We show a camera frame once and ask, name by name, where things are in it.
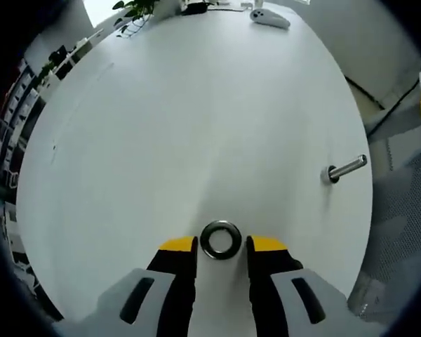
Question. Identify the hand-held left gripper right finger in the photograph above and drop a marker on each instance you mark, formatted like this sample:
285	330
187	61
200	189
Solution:
270	281

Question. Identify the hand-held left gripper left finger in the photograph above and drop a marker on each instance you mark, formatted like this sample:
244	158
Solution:
175	281

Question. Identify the large dark steel washer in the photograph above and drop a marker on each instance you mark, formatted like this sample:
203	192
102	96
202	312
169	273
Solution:
205	242

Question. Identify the thin steel threaded stud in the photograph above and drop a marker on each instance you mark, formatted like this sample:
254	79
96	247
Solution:
351	165

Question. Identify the small dark steel washer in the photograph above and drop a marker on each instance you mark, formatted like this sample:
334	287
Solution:
337	180

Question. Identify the small metal block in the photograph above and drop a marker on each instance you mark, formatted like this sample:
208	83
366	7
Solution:
270	18

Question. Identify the white storage shelf unit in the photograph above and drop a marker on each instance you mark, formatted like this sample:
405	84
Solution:
17	105

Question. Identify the white low counter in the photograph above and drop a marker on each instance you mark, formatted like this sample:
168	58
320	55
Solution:
77	49

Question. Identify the black power adapter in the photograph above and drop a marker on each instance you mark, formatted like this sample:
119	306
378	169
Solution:
194	6

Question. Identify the black office chair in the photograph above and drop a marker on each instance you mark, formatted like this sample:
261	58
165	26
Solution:
59	54

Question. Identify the green leafy plant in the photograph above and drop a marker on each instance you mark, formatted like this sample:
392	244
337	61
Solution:
137	14

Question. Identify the white plant pot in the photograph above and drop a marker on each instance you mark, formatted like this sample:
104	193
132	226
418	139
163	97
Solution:
165	5

